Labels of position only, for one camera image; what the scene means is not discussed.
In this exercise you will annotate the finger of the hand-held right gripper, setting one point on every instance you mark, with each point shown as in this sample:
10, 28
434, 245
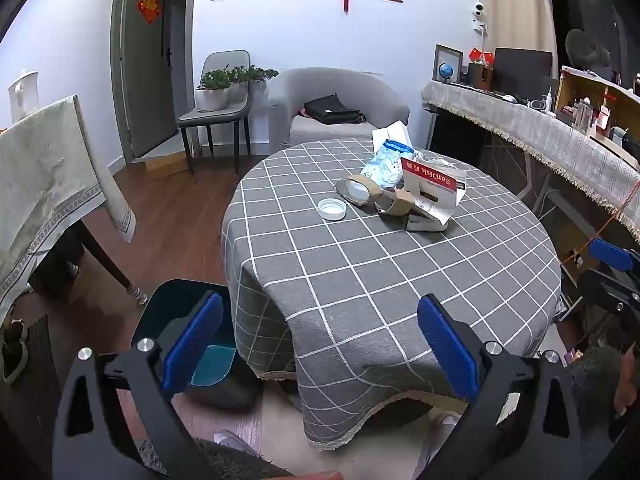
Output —
610, 255

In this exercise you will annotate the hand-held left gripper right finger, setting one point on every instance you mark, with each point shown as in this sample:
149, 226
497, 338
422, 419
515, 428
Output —
447, 350

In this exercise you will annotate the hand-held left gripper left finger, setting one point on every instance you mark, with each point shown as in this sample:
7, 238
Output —
195, 345

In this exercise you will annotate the dark teal trash bin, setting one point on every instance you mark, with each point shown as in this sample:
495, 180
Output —
155, 305

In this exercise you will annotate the clear tape roll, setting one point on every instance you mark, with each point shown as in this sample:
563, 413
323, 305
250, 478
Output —
360, 178

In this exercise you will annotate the person's right forearm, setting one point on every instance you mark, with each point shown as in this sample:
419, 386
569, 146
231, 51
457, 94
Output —
595, 377

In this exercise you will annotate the person's right hand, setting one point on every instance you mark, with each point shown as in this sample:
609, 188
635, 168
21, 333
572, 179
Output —
630, 382

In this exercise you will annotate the person's white shoe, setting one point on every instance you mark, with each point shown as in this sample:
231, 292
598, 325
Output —
235, 442
442, 425

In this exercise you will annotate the person's fuzzy dark clothing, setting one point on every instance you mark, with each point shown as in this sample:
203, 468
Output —
225, 465

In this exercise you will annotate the dark wooden table leg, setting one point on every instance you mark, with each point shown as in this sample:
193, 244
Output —
105, 255

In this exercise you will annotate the fringed beige counter cloth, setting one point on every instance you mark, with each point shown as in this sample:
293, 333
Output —
550, 135

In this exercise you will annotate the dark floor mat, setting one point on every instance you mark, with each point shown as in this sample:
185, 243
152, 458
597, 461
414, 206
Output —
42, 360

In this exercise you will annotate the brown cardboard scrap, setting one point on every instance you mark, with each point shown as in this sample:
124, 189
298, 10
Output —
400, 202

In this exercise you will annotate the red white card package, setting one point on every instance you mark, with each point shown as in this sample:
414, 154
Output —
432, 180

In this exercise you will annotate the yellow wooden shelf box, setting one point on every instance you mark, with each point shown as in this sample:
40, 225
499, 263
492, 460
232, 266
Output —
575, 87

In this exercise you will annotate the dark slipper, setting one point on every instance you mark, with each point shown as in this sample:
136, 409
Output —
15, 362
10, 332

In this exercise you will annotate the cardboard box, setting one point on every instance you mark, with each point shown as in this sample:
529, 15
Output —
165, 166

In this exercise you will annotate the white bottle cap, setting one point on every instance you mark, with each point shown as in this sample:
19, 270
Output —
331, 208

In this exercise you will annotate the blue white plastic bag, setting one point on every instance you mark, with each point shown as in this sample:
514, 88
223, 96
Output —
382, 165

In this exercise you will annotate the black monitor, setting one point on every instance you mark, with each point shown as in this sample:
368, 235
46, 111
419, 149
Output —
522, 70

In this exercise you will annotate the black fan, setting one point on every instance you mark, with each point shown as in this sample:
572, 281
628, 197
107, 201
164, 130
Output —
585, 50

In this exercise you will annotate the beige patterned tablecloth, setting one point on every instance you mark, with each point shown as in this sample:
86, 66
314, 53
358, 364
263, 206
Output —
40, 185

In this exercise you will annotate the white crumpled paper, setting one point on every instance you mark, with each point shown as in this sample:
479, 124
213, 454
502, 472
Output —
392, 132

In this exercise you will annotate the grey chair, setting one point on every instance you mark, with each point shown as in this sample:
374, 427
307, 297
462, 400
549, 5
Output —
212, 116

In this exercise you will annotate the small blue globe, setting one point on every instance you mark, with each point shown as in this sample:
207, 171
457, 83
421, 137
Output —
445, 71

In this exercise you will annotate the potted plant white pot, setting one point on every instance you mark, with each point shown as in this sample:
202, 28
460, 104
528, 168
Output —
212, 97
260, 75

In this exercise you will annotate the beige curtain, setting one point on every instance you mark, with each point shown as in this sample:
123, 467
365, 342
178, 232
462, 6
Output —
515, 10

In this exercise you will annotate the grey door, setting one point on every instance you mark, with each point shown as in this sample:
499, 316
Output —
145, 85

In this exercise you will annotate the black bag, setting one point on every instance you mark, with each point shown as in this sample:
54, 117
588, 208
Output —
332, 109

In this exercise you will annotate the grey armchair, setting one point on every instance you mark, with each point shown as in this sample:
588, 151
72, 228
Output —
300, 95

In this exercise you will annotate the red door decoration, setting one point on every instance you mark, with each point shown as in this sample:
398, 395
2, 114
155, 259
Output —
149, 8

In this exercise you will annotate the picture frame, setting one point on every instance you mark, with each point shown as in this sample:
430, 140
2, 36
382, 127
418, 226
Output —
447, 55

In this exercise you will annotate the white security camera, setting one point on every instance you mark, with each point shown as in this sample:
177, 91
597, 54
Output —
479, 12

